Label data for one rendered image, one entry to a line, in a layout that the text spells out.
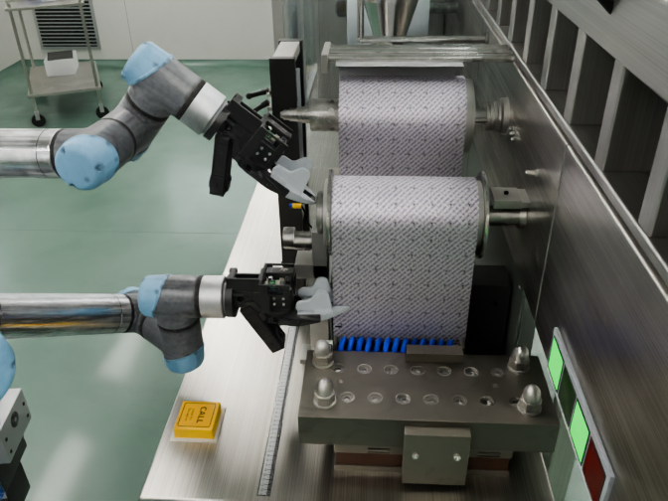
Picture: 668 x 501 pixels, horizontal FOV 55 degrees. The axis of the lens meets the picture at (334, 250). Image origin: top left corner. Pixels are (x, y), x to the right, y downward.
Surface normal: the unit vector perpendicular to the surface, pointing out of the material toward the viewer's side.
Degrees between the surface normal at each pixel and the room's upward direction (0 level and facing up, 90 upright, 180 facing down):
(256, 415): 0
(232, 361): 0
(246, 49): 90
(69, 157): 90
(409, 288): 90
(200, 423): 0
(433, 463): 90
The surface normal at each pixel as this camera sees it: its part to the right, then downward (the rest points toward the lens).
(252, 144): -0.06, 0.52
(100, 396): -0.01, -0.86
